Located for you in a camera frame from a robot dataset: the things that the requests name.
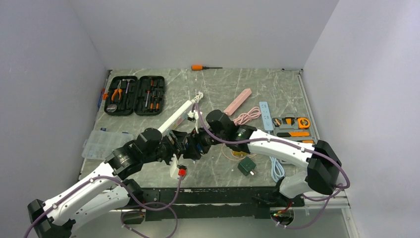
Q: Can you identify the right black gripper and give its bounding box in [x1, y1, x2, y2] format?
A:
[184, 122, 227, 160]

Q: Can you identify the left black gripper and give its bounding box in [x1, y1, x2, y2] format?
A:
[142, 129, 185, 168]

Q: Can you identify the white power strip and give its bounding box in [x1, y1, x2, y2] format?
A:
[158, 91, 204, 136]

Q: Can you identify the dark green cube adapter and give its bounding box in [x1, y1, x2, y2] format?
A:
[237, 157, 256, 176]

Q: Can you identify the black tool case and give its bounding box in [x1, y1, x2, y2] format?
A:
[103, 76, 166, 116]

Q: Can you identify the clear plastic screw box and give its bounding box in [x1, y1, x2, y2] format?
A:
[82, 130, 134, 160]

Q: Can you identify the pink power strip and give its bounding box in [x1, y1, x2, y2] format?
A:
[223, 88, 252, 116]

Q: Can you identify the light blue power strip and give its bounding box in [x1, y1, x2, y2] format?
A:
[259, 101, 274, 131]

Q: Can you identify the light blue cable with plug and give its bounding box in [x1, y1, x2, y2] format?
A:
[267, 154, 285, 183]

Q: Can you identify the grey tool case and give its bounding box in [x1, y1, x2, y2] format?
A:
[272, 115, 316, 144]

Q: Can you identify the yellow cube adapter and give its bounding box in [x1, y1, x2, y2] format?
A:
[231, 151, 247, 158]

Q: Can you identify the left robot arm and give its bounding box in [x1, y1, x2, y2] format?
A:
[24, 128, 188, 238]

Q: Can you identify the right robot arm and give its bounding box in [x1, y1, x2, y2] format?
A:
[182, 110, 344, 206]

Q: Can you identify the black base bar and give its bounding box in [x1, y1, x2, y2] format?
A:
[124, 186, 305, 224]

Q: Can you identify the blue red pen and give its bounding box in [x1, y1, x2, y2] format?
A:
[97, 88, 105, 109]

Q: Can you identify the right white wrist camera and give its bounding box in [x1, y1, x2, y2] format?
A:
[187, 110, 199, 122]

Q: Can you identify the thin pink cable loop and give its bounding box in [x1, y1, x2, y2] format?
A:
[221, 144, 260, 162]

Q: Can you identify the orange handled screwdriver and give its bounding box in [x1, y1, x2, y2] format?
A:
[191, 65, 222, 71]

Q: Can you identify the aluminium rail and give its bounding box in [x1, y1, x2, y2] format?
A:
[60, 187, 351, 214]

